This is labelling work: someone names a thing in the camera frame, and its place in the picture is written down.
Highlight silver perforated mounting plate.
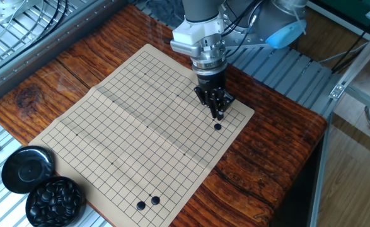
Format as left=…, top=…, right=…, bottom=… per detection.
left=0, top=0, right=44, bottom=25

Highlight black round bowl lid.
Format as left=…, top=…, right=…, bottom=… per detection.
left=1, top=145, right=55, bottom=194

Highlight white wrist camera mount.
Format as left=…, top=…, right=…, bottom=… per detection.
left=170, top=19, right=225, bottom=58

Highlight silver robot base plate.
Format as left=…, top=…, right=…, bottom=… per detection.
left=223, top=30, right=269, bottom=50

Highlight aluminium frame beam with bracket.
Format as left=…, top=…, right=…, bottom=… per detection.
left=309, top=28, right=370, bottom=227

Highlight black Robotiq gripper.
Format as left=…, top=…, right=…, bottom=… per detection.
left=194, top=66, right=236, bottom=122

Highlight black bowl of Go stones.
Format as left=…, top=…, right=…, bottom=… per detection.
left=25, top=175, right=86, bottom=227

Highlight grey cable with metal connector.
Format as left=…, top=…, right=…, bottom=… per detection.
left=234, top=6, right=263, bottom=48

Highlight black wrist cable bundle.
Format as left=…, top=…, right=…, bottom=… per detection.
left=221, top=0, right=266, bottom=50

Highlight blue-grey towel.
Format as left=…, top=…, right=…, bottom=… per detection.
left=145, top=0, right=185, bottom=21

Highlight beige Go board mat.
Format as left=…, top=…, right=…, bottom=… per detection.
left=29, top=43, right=255, bottom=227

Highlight black cables on grating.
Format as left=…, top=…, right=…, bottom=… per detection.
left=14, top=0, right=69, bottom=54

